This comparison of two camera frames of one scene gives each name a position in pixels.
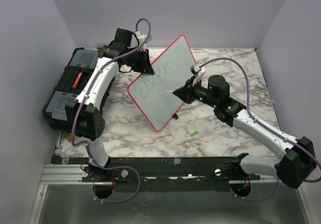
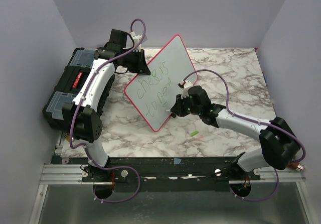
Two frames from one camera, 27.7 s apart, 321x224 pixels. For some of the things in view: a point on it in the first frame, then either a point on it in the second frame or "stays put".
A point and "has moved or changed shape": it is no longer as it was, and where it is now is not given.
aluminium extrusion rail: [63, 174] stays put
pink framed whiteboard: [171, 70] has moved or changed shape
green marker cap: [194, 133] stays put
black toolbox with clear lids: [71, 83] stays put
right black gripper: [185, 93] → [177, 108]
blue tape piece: [176, 160] stays put
